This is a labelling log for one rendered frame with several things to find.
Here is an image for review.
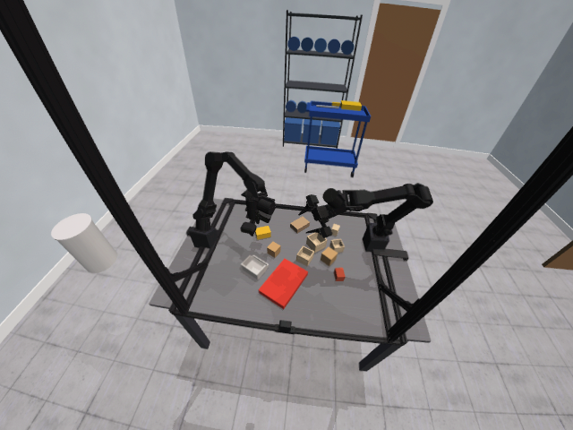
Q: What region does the small red block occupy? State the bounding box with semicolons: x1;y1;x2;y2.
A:
334;268;346;281

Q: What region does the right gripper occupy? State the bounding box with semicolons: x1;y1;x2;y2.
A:
298;194;337;238

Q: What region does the yellow block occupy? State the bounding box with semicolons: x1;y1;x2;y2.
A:
255;226;271;240

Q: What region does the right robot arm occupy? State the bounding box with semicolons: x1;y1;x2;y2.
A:
312;183;433;238

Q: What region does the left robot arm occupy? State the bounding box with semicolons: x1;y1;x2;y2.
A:
192;151;276;232

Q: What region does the flat red board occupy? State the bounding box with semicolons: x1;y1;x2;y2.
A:
259;259;308;309

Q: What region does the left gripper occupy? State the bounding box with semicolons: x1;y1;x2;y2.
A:
241;207;260;237

